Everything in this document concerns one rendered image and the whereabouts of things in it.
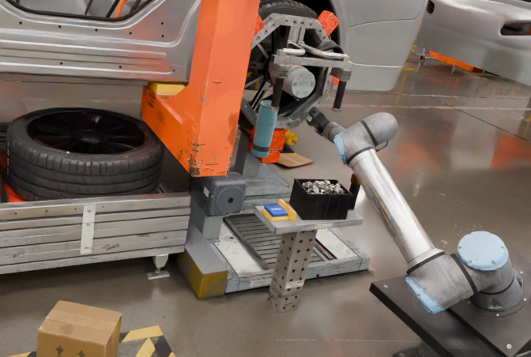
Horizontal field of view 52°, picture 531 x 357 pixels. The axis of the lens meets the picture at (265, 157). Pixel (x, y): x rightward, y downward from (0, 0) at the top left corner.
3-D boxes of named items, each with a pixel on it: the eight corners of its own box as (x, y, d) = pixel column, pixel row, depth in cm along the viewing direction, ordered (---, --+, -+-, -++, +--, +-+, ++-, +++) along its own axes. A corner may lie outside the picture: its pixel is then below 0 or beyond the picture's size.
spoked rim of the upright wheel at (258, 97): (313, 57, 303) (265, -14, 271) (337, 69, 285) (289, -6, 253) (248, 122, 300) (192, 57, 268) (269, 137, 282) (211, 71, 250)
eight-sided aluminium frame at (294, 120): (314, 124, 290) (338, 20, 270) (321, 129, 284) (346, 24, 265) (220, 123, 262) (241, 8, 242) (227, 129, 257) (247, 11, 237)
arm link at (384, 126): (390, 101, 207) (380, 126, 273) (361, 118, 208) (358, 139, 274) (406, 128, 205) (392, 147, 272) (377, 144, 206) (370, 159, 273)
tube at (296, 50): (290, 48, 256) (295, 25, 252) (313, 59, 241) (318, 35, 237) (257, 45, 247) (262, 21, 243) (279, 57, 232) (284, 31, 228)
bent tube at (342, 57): (325, 51, 266) (329, 29, 262) (348, 62, 251) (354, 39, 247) (294, 48, 257) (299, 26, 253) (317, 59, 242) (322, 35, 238)
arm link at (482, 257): (523, 279, 186) (515, 251, 176) (478, 303, 188) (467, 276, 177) (497, 248, 198) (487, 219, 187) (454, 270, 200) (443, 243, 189)
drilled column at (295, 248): (285, 295, 243) (306, 212, 228) (297, 310, 235) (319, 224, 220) (266, 298, 238) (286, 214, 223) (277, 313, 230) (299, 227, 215)
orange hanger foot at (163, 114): (171, 116, 275) (180, 48, 262) (213, 159, 234) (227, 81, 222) (138, 116, 266) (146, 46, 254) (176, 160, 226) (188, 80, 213)
